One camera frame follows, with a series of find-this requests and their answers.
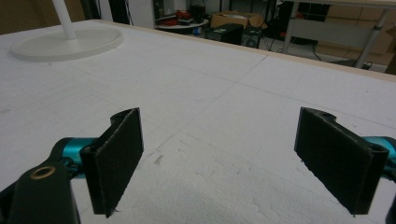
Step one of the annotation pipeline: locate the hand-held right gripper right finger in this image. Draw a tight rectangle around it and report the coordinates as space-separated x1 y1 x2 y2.
293 106 390 216

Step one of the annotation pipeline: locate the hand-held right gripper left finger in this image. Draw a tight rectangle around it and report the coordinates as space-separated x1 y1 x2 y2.
79 107 145 218

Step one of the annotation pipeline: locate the white lamp stand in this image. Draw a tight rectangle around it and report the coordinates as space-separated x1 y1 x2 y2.
9 0 124 63

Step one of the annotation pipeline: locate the white desk with metal legs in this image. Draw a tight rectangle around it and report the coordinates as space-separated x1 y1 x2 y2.
282 0 396 69

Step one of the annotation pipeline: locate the black speaker box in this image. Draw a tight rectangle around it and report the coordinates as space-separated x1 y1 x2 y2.
241 26 263 49

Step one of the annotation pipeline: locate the round white side table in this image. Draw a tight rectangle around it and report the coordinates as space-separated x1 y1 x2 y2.
155 19 209 35

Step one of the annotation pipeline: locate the black computer case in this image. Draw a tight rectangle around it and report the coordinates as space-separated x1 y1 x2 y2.
205 23 245 46

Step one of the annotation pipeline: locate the cardboard box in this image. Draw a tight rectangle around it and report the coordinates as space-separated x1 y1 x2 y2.
210 10 264 30

